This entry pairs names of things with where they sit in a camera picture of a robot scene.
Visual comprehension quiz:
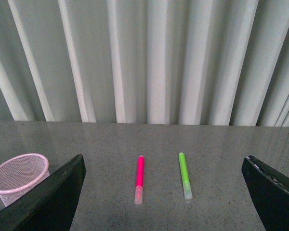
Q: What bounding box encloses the pink marker pen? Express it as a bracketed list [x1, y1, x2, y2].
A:
[134, 155, 145, 205]

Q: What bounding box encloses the pink mesh pen cup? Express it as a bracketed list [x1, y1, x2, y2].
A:
[0, 153, 50, 207]

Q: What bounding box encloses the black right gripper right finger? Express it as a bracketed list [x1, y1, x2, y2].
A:
[241, 155, 289, 231]

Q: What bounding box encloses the green marker pen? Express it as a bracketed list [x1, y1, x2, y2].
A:
[178, 153, 193, 200]

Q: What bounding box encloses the grey pleated curtain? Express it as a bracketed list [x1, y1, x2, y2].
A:
[0, 0, 289, 127]

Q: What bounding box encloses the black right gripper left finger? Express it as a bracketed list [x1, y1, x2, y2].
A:
[0, 154, 86, 231]

